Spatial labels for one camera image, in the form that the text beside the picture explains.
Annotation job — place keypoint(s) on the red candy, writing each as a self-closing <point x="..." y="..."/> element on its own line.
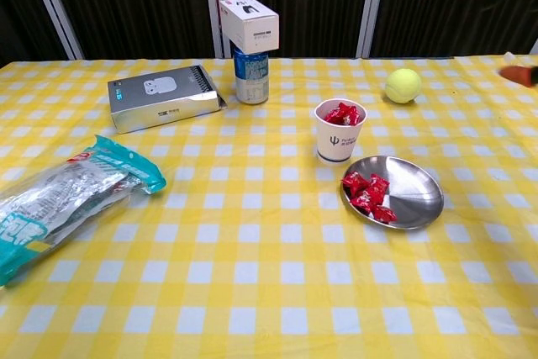
<point x="363" y="203"/>
<point x="378" y="186"/>
<point x="356" y="117"/>
<point x="355" y="182"/>
<point x="346" y="107"/>
<point x="336" y="116"/>
<point x="384" y="214"/>

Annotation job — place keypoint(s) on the white paper cup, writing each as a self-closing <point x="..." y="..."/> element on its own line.
<point x="336" y="140"/>

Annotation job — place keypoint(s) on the round steel plate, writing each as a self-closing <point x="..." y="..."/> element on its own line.
<point x="420" y="203"/>

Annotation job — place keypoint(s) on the black pleated curtain panel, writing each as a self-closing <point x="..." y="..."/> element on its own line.
<point x="441" y="10"/>
<point x="134" y="1"/>
<point x="311" y="1"/>
<point x="17" y="6"/>

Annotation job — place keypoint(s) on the yellow tennis ball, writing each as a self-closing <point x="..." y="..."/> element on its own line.
<point x="403" y="86"/>

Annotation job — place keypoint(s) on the small white carton box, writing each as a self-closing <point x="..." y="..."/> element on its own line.
<point x="252" y="22"/>

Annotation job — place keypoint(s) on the blue white drink can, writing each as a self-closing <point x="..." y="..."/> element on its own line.
<point x="251" y="81"/>

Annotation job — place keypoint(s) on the silver earbuds box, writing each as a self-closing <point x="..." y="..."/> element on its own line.
<point x="159" y="98"/>

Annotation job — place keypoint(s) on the yellow white checked tablecloth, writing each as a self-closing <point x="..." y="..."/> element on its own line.
<point x="252" y="249"/>

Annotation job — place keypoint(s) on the teal silver snack bag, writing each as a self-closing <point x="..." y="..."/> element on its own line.
<point x="63" y="207"/>

